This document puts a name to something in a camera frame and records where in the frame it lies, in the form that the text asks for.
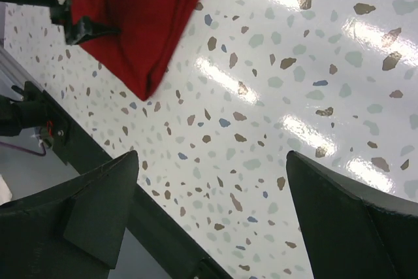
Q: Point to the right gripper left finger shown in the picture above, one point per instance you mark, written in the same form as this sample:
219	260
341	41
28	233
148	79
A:
72	230

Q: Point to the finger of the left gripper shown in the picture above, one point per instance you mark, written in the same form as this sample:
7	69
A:
85	30

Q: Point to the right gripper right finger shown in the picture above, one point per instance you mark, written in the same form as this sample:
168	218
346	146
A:
351	230

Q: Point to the red t shirt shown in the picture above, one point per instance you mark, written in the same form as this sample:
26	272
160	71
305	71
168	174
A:
149	34

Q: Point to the aluminium frame rail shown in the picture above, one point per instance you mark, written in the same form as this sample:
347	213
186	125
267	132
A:
12	73

